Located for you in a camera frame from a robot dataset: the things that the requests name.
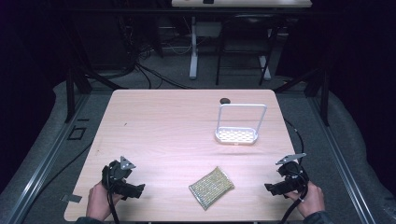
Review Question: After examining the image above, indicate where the black chair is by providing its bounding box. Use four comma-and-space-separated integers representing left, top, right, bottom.
215, 12, 283, 87

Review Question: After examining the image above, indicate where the black metal frame stand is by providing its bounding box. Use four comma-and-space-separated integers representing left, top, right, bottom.
59, 12, 129, 124
274, 18, 332, 127

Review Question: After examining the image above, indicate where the white-legged desk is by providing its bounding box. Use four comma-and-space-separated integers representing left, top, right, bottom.
171, 0, 313, 80

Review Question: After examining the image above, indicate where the black cable beside table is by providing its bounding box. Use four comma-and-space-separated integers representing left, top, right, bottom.
283, 119, 305, 166

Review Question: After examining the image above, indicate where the grey tape strip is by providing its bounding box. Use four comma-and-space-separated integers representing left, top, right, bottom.
60, 193, 83, 203

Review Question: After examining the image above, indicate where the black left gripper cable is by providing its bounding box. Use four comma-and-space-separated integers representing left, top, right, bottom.
106, 174, 121, 224

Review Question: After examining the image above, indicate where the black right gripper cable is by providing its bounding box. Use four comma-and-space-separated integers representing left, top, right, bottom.
277, 174, 310, 224

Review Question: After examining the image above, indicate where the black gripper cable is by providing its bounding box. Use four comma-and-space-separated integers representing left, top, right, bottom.
106, 174, 121, 224
277, 174, 310, 224

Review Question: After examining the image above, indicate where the white sponge holder rack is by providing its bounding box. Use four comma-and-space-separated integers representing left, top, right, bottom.
214, 103, 268, 147

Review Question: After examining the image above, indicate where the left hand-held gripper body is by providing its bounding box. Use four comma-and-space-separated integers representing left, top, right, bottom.
101, 155, 138, 199

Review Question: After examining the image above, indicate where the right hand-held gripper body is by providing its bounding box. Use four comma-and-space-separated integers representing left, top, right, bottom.
275, 152, 311, 196

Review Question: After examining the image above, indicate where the bundle of black floor cables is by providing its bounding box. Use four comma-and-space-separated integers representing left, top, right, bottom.
122, 18, 195, 91

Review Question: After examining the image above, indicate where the person's left hand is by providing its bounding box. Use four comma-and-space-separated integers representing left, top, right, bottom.
85, 181, 125, 222

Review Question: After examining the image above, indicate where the yellow-green scouring sponge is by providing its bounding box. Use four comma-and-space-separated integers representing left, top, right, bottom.
188, 165, 235, 211

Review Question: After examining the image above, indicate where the metal floor rail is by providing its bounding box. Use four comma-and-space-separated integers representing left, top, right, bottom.
306, 94, 376, 224
6, 92, 92, 224

